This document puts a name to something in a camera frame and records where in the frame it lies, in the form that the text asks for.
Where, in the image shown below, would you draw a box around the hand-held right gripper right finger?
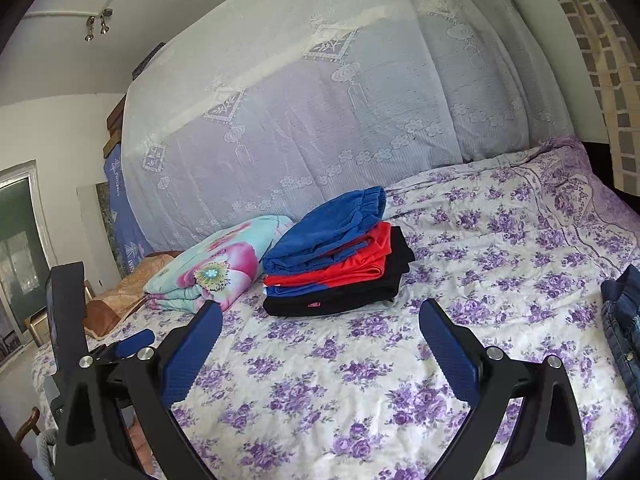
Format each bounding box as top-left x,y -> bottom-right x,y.
419,298 -> 587,480

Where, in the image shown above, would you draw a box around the dark speckled slab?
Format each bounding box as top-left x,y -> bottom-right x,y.
132,42 -> 166,81

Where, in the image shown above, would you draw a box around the stack of folded clothes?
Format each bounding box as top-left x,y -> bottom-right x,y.
262,226 -> 416,317

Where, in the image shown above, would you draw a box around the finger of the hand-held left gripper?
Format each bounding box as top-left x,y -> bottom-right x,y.
92,329 -> 156,361
45,261 -> 88,401

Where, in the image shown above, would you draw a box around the blue jeans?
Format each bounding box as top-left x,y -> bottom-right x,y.
600,264 -> 640,391

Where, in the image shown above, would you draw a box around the folded floral quilt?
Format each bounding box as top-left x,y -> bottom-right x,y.
142,215 -> 295,313

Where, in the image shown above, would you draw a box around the white lace mosquito net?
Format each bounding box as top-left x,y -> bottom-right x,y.
120,0 -> 576,256

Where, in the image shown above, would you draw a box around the green framed window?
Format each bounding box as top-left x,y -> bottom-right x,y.
0,160 -> 58,356

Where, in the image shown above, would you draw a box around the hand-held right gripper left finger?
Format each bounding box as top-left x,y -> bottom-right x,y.
55,299 -> 224,480

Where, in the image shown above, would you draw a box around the brown pillow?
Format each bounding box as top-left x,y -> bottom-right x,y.
82,251 -> 183,338

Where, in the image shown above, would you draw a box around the checkered beige curtain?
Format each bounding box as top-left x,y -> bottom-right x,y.
535,0 -> 640,193

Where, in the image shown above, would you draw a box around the blue fleece pants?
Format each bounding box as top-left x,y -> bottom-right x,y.
261,186 -> 388,276

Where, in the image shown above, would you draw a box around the purple floral bed sheet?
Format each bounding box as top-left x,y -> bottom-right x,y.
30,135 -> 640,480

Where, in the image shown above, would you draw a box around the blue patterned cloth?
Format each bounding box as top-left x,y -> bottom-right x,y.
102,142 -> 156,281

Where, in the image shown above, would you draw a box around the red folded garment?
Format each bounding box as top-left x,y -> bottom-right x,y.
264,221 -> 393,297

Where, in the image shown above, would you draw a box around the wooden chair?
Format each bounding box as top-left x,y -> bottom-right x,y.
14,405 -> 43,448

